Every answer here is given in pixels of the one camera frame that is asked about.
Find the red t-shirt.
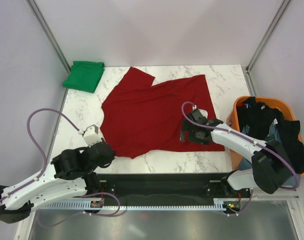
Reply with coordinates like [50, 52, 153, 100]
[100, 67, 224, 159]

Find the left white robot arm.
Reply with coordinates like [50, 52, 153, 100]
[0, 141, 116, 224]

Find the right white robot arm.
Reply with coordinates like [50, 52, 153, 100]
[182, 108, 300, 197]

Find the orange laundry basket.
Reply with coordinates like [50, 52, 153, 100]
[226, 96, 296, 170]

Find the black t-shirt in basket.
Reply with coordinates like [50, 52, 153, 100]
[236, 96, 304, 175]

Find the blue-grey shirt in basket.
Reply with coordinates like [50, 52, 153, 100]
[237, 123, 295, 187]

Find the folded green t-shirt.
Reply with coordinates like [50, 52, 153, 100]
[62, 60, 105, 93]

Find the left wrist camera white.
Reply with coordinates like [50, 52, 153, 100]
[78, 124, 103, 146]

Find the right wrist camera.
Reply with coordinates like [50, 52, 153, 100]
[192, 105, 208, 118]

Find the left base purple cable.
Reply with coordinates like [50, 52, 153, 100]
[36, 192, 121, 228]

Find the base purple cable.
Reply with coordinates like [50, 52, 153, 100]
[221, 187, 255, 218]
[36, 192, 121, 228]

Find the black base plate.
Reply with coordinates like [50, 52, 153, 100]
[94, 173, 250, 206]

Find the right aluminium frame post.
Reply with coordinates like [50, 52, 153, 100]
[244, 0, 292, 73]

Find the aluminium frame post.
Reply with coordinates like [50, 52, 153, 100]
[26, 0, 72, 75]
[244, 0, 292, 73]

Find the white slotted cable duct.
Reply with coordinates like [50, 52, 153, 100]
[40, 199, 241, 211]

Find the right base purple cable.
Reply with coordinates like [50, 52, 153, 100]
[221, 187, 255, 218]

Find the left aluminium frame post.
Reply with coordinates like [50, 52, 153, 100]
[26, 0, 72, 75]

